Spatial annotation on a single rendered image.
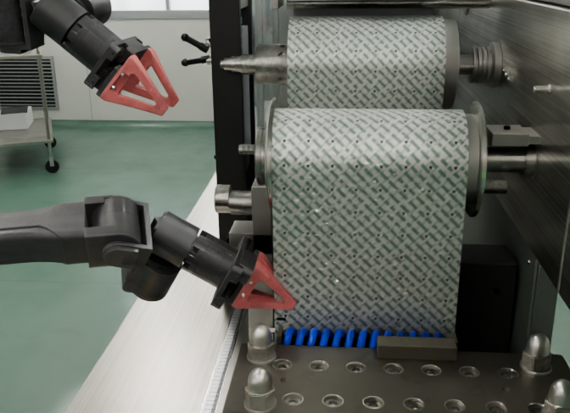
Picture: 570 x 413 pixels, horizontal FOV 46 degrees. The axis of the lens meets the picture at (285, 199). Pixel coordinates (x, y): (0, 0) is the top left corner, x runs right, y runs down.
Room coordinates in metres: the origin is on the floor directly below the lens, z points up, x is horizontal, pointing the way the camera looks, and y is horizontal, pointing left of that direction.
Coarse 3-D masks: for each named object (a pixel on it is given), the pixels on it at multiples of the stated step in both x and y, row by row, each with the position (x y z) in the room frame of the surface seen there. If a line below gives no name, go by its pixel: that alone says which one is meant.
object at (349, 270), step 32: (288, 224) 0.79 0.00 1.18; (320, 224) 0.79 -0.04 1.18; (352, 224) 0.78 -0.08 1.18; (384, 224) 0.78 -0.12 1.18; (416, 224) 0.78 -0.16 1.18; (448, 224) 0.77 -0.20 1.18; (288, 256) 0.79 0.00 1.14; (320, 256) 0.79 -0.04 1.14; (352, 256) 0.78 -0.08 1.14; (384, 256) 0.78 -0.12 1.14; (416, 256) 0.78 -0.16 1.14; (448, 256) 0.77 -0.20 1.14; (288, 288) 0.79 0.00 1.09; (320, 288) 0.79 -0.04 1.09; (352, 288) 0.78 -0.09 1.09; (384, 288) 0.78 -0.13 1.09; (416, 288) 0.78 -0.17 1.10; (448, 288) 0.77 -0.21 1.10; (288, 320) 0.79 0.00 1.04; (320, 320) 0.79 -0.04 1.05; (352, 320) 0.78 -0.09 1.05; (384, 320) 0.78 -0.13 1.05; (416, 320) 0.78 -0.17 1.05; (448, 320) 0.77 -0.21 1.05
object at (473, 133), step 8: (472, 120) 0.82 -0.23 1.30; (472, 128) 0.80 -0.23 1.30; (472, 136) 0.79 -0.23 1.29; (472, 144) 0.79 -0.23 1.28; (472, 152) 0.78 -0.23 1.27; (472, 160) 0.78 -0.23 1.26; (472, 168) 0.78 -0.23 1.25; (472, 176) 0.78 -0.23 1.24; (472, 184) 0.78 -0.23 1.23; (472, 192) 0.78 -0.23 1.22; (472, 200) 0.80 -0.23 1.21
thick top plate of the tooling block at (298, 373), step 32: (288, 352) 0.74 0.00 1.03; (320, 352) 0.74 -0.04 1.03; (352, 352) 0.74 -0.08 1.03; (480, 352) 0.73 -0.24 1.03; (288, 384) 0.67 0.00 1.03; (320, 384) 0.67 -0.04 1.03; (352, 384) 0.67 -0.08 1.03; (384, 384) 0.67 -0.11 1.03; (416, 384) 0.67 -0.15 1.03; (448, 384) 0.66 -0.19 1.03; (480, 384) 0.66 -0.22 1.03; (512, 384) 0.66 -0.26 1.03; (544, 384) 0.66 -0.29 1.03
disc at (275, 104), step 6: (276, 102) 0.86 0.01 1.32; (276, 108) 0.85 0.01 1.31; (270, 114) 0.82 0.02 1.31; (270, 120) 0.81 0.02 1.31; (270, 126) 0.80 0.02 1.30; (270, 132) 0.80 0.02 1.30; (270, 138) 0.79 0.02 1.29; (270, 144) 0.79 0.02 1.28; (270, 150) 0.79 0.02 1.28; (270, 156) 0.79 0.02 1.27; (270, 162) 0.79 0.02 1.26; (270, 168) 0.78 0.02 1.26; (270, 174) 0.78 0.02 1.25; (270, 180) 0.78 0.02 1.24; (270, 186) 0.78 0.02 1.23; (270, 192) 0.79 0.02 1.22; (270, 198) 0.79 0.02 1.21; (270, 204) 0.80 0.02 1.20
